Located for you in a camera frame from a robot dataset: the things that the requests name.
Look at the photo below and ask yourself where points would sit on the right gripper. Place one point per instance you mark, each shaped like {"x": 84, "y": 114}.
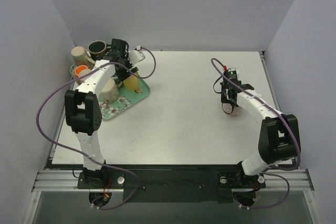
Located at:
{"x": 227, "y": 98}

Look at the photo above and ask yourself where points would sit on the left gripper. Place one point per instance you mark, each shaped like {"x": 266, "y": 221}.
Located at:
{"x": 123, "y": 72}

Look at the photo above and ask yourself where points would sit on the pink patterned mug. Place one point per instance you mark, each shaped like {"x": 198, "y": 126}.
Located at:
{"x": 230, "y": 110}

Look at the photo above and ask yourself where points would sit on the yellow mug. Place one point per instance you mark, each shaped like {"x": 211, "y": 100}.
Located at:
{"x": 131, "y": 83}

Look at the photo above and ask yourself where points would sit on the white mug green inside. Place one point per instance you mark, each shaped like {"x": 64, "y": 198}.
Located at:
{"x": 110, "y": 92}

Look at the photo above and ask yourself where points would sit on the cream floral mug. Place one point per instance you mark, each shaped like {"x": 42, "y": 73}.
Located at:
{"x": 82, "y": 75}

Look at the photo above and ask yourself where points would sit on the orange mug black handle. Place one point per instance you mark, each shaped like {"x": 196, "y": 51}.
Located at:
{"x": 80, "y": 69}

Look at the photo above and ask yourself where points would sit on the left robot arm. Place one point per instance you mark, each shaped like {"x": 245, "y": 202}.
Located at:
{"x": 83, "y": 113}

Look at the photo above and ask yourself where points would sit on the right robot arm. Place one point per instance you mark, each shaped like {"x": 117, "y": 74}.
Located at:
{"x": 278, "y": 136}

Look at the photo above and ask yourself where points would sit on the black mug orange pattern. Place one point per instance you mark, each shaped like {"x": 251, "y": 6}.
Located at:
{"x": 96, "y": 48}

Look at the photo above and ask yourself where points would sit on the beige tall mug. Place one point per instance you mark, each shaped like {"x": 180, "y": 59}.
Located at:
{"x": 81, "y": 57}

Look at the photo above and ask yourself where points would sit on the green floral serving tray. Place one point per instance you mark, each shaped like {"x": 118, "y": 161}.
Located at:
{"x": 118, "y": 100}

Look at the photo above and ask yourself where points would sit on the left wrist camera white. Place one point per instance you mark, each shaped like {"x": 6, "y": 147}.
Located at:
{"x": 136, "y": 55}

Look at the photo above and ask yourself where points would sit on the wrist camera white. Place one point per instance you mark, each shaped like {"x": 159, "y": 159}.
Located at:
{"x": 136, "y": 55}
{"x": 232, "y": 74}

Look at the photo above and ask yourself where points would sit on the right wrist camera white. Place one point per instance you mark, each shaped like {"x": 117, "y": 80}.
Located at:
{"x": 232, "y": 74}

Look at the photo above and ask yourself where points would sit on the aluminium frame rail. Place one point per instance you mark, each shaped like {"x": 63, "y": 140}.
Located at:
{"x": 63, "y": 180}

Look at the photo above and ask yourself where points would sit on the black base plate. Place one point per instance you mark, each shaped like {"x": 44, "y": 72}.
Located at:
{"x": 170, "y": 184}

